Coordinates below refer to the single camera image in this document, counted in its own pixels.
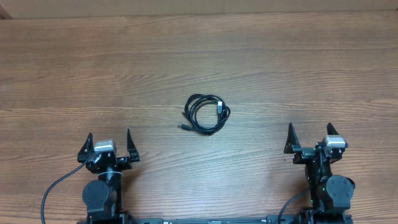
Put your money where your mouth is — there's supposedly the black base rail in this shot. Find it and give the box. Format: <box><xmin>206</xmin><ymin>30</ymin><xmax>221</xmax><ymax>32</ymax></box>
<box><xmin>76</xmin><ymin>213</ymin><xmax>354</xmax><ymax>224</ymax></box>

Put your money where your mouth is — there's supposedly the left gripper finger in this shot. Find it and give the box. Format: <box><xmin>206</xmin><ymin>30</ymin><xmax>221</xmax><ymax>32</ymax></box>
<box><xmin>126</xmin><ymin>128</ymin><xmax>139</xmax><ymax>162</ymax></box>
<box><xmin>77</xmin><ymin>133</ymin><xmax>94</xmax><ymax>159</ymax></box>

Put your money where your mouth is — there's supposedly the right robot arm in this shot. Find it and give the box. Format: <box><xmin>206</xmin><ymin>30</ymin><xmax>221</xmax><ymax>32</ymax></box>
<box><xmin>277</xmin><ymin>123</ymin><xmax>356</xmax><ymax>223</ymax></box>

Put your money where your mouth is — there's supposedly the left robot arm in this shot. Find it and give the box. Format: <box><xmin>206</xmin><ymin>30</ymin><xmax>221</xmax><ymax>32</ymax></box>
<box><xmin>77</xmin><ymin>130</ymin><xmax>140</xmax><ymax>224</ymax></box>

